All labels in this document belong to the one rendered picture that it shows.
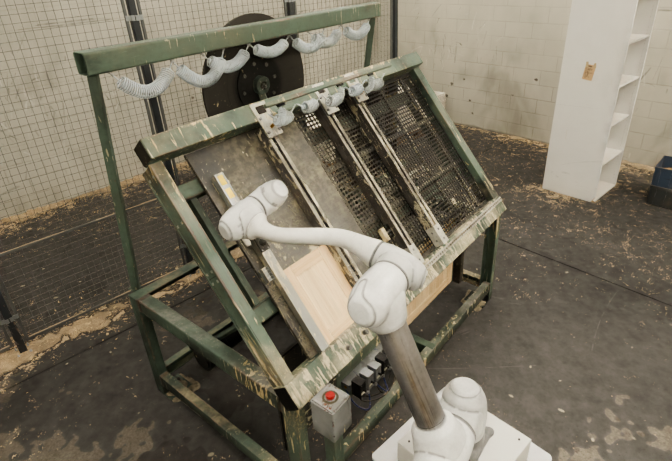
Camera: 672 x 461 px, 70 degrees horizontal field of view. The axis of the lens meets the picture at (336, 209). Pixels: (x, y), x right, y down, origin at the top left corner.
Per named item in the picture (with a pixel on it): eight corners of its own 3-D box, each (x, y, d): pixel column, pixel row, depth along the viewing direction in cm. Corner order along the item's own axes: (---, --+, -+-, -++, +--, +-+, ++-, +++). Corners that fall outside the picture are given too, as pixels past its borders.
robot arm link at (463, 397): (491, 419, 182) (495, 377, 172) (475, 458, 169) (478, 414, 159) (450, 403, 190) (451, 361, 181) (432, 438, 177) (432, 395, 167)
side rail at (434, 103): (481, 204, 353) (493, 199, 345) (402, 77, 354) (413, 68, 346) (486, 200, 358) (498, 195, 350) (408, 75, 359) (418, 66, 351)
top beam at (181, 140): (144, 169, 207) (151, 159, 200) (132, 149, 207) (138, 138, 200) (414, 70, 355) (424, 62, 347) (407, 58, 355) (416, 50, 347)
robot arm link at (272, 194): (261, 186, 188) (238, 203, 179) (280, 169, 176) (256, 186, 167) (278, 207, 189) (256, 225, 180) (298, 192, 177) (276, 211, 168)
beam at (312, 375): (286, 412, 211) (299, 411, 203) (272, 388, 211) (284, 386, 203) (495, 214, 358) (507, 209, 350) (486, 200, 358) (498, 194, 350)
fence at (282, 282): (317, 353, 223) (322, 352, 220) (210, 178, 224) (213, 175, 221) (324, 346, 227) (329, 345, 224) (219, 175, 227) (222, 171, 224)
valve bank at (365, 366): (361, 425, 223) (360, 388, 212) (337, 410, 232) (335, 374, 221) (417, 361, 257) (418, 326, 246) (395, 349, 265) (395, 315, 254)
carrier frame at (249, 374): (309, 519, 243) (294, 404, 204) (157, 389, 323) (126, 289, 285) (491, 297, 390) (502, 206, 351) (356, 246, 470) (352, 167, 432)
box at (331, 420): (334, 445, 195) (332, 414, 187) (312, 429, 202) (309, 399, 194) (352, 425, 203) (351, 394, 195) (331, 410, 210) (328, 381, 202)
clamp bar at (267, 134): (361, 313, 246) (392, 303, 228) (240, 115, 247) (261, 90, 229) (373, 303, 253) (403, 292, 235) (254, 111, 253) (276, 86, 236)
